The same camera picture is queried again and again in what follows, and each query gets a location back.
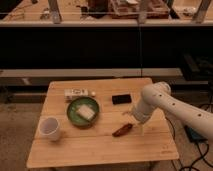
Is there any red chili pepper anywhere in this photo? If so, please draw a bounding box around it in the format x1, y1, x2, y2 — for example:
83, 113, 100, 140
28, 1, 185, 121
112, 123, 133, 137

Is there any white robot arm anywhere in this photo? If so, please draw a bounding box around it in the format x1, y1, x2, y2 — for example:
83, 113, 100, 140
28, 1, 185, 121
126, 82, 213, 141

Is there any green ceramic bowl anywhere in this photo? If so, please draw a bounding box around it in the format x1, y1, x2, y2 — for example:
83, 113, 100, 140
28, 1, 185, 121
67, 97, 100, 127

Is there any small black box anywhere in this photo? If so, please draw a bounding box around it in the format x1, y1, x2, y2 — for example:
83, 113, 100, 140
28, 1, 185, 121
112, 94, 132, 105

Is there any white sponge block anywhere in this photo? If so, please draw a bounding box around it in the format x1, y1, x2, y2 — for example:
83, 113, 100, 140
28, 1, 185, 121
77, 105, 95, 121

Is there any wooden folding table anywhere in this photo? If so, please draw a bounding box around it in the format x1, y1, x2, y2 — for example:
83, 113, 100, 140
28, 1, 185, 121
27, 78, 179, 169

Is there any white labelled box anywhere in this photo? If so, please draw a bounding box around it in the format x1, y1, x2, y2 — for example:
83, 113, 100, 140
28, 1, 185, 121
64, 89, 88, 99

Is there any white plastic cup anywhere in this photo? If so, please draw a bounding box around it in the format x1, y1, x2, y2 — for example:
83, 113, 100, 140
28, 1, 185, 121
39, 117, 61, 141

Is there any black floor cable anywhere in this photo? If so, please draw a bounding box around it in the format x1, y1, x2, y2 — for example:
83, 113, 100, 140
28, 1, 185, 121
169, 99, 213, 171

